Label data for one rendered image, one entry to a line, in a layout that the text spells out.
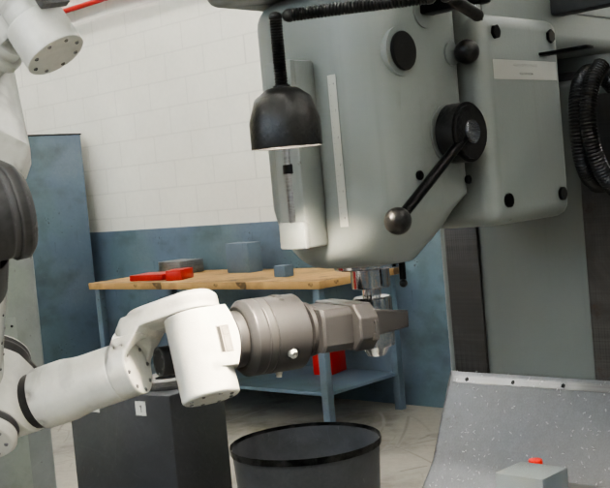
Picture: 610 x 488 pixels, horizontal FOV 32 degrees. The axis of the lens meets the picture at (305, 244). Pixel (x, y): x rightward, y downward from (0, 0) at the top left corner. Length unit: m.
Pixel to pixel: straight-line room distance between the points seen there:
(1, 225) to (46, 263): 7.46
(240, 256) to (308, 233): 5.93
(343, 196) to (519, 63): 0.32
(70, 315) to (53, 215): 0.80
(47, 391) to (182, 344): 0.17
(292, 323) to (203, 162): 6.63
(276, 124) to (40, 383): 0.42
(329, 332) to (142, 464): 0.51
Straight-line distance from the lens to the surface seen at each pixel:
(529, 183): 1.37
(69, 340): 8.63
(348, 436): 3.54
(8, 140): 1.17
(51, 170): 8.58
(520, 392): 1.63
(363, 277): 1.27
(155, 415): 1.59
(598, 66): 1.36
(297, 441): 3.59
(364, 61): 1.19
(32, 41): 1.16
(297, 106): 1.05
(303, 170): 1.18
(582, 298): 1.56
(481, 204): 1.31
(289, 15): 1.08
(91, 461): 1.71
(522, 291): 1.61
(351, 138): 1.18
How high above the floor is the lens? 1.41
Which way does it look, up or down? 3 degrees down
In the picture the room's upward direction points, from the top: 5 degrees counter-clockwise
